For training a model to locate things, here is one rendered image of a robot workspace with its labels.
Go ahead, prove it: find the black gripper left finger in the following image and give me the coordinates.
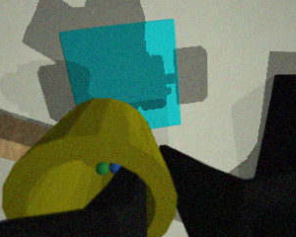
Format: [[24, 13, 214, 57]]
[[0, 166, 147, 237]]

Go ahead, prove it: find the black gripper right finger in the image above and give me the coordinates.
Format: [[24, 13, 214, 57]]
[[159, 144, 296, 237]]

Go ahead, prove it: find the green marble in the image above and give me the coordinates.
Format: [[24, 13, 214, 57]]
[[96, 162, 109, 175]]

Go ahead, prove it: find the blue marble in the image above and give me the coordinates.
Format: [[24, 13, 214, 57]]
[[109, 163, 121, 174]]

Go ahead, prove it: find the light brown wooden plank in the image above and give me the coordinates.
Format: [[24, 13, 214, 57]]
[[0, 115, 50, 161]]

